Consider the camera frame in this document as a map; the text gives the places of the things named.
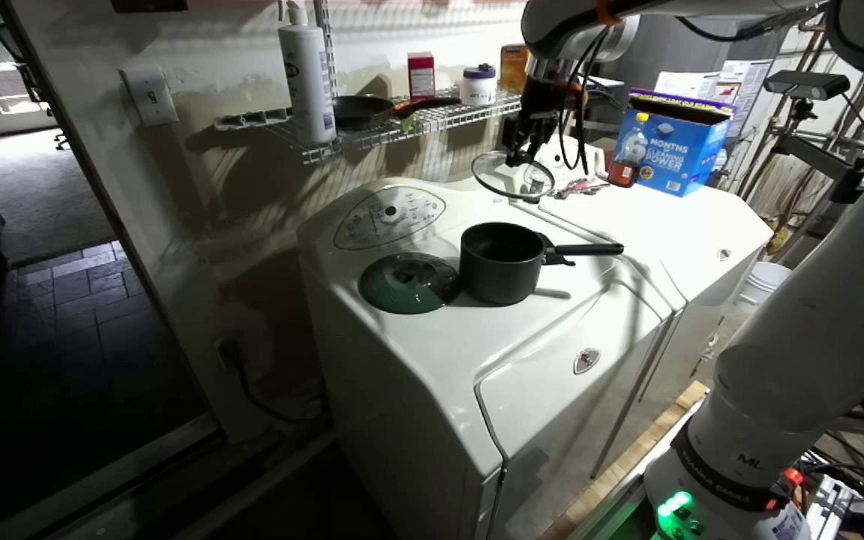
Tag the wooden plank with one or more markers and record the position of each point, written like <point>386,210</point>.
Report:
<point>631,453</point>

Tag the orange box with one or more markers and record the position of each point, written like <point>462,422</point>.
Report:
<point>514,67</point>

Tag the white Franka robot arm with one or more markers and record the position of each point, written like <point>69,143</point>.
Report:
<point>831,318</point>

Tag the black pan on shelf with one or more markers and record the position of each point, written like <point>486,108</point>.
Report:
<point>365,111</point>

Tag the tall white bottle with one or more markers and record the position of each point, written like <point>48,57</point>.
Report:
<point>310,86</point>

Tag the blue detergent box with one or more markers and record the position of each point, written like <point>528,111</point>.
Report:
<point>672,144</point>

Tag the black camera on stand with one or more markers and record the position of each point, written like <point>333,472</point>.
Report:
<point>809,86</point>

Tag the small red box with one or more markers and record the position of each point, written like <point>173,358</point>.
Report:
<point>422,76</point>

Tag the white dryer machine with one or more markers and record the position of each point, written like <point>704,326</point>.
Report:
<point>672,241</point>

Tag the white jar purple lid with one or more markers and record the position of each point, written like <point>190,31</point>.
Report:
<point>478,89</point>

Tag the white wall outlet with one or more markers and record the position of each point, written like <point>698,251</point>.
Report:
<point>150,96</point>

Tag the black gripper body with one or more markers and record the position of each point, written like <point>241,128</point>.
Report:
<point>539,111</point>

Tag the white washing machine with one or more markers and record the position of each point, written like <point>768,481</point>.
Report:
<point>432,400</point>

